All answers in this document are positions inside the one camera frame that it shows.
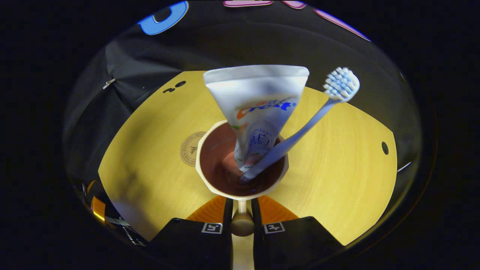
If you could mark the white toothbrush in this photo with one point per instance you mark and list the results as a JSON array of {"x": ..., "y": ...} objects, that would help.
[{"x": 300, "y": 133}]

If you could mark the white toothpaste tube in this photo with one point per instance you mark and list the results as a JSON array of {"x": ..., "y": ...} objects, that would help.
[{"x": 258, "y": 93}]

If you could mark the beige cup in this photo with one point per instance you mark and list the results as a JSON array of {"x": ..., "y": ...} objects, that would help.
[{"x": 221, "y": 165}]

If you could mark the black backdrop cloth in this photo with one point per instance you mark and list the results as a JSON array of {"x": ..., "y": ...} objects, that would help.
[{"x": 150, "y": 60}]

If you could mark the silver clip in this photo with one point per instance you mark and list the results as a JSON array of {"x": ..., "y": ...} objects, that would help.
[{"x": 109, "y": 83}]

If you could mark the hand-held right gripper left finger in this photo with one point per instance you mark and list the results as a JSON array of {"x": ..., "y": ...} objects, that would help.
[{"x": 228, "y": 213}]

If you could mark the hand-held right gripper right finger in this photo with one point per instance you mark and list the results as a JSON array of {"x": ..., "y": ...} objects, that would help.
[{"x": 256, "y": 215}]

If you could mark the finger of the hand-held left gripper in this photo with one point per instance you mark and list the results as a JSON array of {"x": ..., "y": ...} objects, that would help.
[{"x": 99, "y": 209}]

